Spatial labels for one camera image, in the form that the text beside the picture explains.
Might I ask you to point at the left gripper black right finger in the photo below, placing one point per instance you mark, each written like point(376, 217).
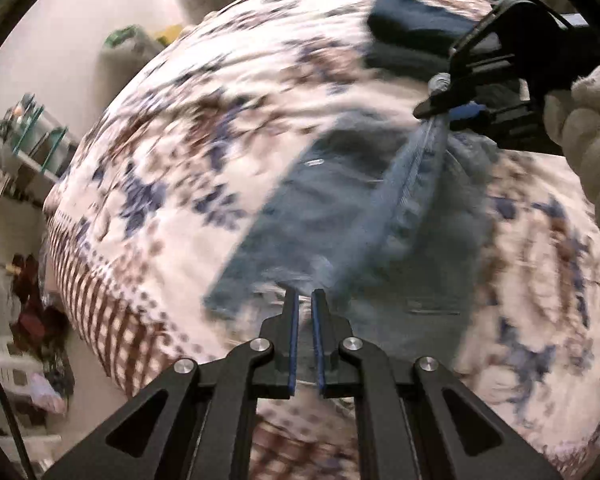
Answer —
point(415, 420)

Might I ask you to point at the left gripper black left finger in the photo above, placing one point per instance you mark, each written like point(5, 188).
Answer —
point(194, 421)

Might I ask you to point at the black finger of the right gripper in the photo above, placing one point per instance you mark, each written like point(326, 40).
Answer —
point(476, 59)
point(518, 128)

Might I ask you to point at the light blue denim shorts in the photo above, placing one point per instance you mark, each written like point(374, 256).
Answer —
point(387, 219)

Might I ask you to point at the white gloved right hand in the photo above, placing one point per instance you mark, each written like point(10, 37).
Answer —
point(572, 120)

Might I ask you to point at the folded dark grey pants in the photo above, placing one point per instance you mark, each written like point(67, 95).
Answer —
point(404, 62)

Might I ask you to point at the folded dark blue jeans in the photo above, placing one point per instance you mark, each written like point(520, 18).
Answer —
point(413, 24)

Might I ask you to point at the floral bed quilt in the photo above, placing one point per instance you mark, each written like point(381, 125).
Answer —
point(259, 152)

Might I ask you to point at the teal storage cart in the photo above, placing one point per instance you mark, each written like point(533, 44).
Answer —
point(38, 139)

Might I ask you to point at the yellow box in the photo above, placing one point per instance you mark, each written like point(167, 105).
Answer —
point(168, 35)

